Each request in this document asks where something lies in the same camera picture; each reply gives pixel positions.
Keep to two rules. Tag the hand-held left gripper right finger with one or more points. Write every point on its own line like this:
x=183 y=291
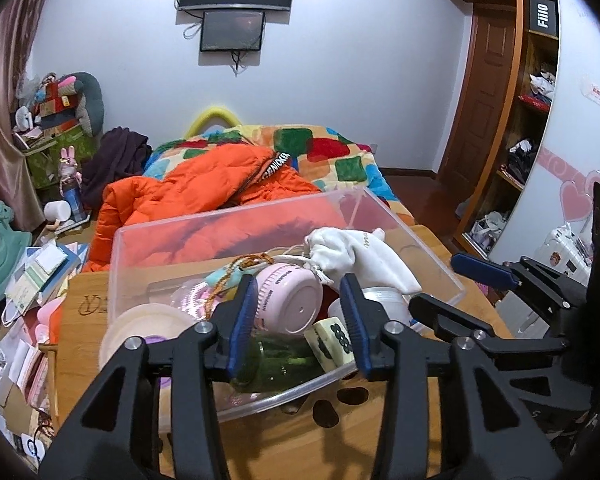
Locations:
x=355 y=330

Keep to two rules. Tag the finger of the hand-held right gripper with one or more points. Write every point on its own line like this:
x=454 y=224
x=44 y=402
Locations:
x=480 y=270
x=450 y=322

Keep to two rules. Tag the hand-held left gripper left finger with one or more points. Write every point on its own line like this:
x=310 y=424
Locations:
x=242 y=325

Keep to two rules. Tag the cream mahjong tile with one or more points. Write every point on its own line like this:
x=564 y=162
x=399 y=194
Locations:
x=332 y=342

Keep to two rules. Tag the green glass bottle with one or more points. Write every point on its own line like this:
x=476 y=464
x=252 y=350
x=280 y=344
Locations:
x=280 y=365

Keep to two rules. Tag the clear plastic storage bin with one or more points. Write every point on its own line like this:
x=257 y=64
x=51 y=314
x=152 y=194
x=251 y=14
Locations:
x=145 y=250

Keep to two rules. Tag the clear pink plastic case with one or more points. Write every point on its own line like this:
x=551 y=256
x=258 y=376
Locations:
x=195 y=295

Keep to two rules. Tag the white suitcase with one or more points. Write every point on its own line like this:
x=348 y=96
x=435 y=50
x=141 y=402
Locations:
x=560 y=250

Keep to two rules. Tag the cream round lid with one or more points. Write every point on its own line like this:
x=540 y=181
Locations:
x=140 y=330

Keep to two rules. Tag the orange puffer jacket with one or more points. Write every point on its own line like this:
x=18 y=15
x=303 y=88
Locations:
x=195 y=185

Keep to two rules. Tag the white wardrobe door pink hearts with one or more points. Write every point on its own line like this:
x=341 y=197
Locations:
x=580 y=150

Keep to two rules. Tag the wooden shelf unit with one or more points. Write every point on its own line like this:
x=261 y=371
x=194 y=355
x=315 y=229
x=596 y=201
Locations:
x=530 y=120

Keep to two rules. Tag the wooden door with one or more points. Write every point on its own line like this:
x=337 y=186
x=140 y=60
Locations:
x=485 y=95

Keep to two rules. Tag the colourful patchwork blanket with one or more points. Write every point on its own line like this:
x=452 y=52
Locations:
x=330 y=150

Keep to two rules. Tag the stack of books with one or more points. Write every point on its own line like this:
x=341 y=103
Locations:
x=45 y=265

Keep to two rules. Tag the dark purple garment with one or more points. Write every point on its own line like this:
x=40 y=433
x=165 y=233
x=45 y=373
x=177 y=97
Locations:
x=112 y=160

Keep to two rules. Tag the white red sticker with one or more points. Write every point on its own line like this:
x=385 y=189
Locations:
x=596 y=92

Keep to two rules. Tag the yellow foam arch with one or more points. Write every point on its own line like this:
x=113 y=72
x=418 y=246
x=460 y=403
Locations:
x=212 y=114

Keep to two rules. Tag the white mug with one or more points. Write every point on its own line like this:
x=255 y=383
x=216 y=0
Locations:
x=57 y=210

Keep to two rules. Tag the pile of paper clutter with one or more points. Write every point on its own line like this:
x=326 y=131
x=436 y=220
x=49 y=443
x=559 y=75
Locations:
x=15 y=370

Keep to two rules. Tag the pink bunny bottle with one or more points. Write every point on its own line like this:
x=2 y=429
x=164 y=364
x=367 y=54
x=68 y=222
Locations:
x=70 y=165

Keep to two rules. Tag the teal rocking horse toy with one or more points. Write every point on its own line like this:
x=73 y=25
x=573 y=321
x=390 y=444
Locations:
x=2 y=255

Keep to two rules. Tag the green gift box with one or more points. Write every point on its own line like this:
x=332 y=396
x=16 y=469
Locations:
x=50 y=157

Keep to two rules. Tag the black box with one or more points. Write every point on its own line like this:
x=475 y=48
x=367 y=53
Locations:
x=542 y=12

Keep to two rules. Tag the grey plush cushion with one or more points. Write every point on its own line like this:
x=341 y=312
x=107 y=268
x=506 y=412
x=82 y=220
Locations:
x=92 y=102

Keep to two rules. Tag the patchwork stuffed toy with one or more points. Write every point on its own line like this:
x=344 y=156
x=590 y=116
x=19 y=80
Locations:
x=55 y=97

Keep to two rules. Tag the small white fan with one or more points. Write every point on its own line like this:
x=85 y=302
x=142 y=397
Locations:
x=22 y=117

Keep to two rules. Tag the striped pink curtain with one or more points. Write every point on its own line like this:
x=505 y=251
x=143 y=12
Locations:
x=0 y=110

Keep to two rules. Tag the small wall monitor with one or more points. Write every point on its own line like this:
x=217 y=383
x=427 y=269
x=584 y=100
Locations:
x=232 y=30

